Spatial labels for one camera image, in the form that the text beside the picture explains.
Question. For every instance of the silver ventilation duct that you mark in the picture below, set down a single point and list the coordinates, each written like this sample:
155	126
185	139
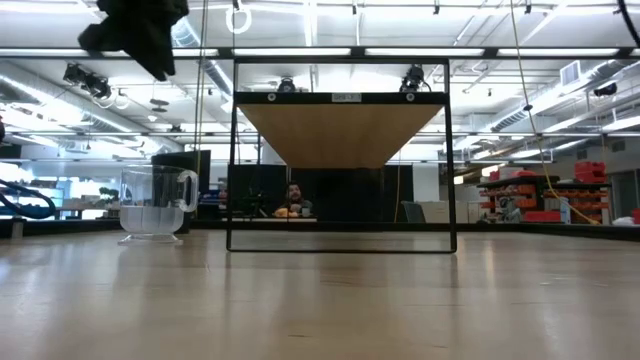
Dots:
192	37

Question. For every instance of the black rack with red bins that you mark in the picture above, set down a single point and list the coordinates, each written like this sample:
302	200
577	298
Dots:
530	192

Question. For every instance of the person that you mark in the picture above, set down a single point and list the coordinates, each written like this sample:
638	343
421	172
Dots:
295	195

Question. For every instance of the white ceiling vent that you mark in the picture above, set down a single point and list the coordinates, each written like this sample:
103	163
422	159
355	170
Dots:
570	73

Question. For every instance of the clear glass mug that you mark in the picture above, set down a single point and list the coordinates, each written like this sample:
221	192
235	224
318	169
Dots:
150	220

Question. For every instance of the black aluminium table frame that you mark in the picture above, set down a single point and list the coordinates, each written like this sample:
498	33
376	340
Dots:
500	228

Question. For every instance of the white cabinet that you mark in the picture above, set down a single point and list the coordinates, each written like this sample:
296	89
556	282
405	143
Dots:
445	212

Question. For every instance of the black ceiling spotlight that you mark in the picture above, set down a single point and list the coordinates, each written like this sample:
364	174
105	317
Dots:
286	86
414	77

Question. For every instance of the gray chair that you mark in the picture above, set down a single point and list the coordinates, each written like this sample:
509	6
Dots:
414	212

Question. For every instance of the red crate stack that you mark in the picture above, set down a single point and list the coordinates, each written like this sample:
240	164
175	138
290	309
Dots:
590	171

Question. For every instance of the wooden shelf with black frame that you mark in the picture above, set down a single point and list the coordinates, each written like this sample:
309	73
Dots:
340	135

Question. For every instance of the black ceiling track lights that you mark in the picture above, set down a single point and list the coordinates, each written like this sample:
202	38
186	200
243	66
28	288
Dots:
95	86

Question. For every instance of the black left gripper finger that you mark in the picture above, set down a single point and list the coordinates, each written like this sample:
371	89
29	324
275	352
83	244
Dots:
107	37
155	50

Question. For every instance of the black partition wall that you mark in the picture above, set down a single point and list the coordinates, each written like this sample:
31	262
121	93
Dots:
350	195

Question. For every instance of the orange food item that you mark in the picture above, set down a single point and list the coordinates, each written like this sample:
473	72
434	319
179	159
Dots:
282	213

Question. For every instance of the small gray cup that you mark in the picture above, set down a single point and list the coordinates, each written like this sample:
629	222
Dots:
306	212

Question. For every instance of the black ceiling speaker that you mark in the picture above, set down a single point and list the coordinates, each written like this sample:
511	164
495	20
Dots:
605	89

